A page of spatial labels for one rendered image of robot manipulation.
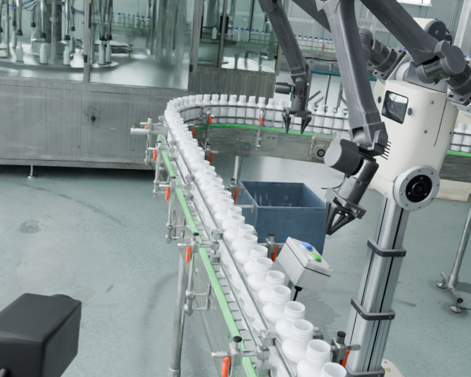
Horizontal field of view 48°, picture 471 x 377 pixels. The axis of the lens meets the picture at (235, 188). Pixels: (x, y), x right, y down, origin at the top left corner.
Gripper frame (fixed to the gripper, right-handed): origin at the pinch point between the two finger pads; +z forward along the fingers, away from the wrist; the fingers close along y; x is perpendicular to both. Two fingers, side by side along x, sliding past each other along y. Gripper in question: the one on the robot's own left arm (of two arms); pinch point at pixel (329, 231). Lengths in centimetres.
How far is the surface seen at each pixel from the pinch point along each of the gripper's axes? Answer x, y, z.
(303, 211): 32, -74, 14
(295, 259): -3.6, -1.4, 10.1
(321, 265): 1.1, 2.8, 7.8
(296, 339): -18.4, 36.6, 11.2
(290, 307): -17.0, 27.8, 9.7
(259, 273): -18.2, 12.8, 11.2
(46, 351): -64, 78, -5
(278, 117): 52, -192, -8
